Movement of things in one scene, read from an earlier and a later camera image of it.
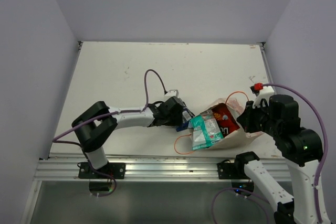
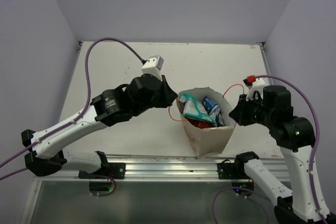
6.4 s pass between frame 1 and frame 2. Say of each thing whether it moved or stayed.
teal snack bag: moved
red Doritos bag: moved
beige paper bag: moved
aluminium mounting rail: stayed
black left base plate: stayed
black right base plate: stayed
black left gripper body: moved
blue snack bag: moved
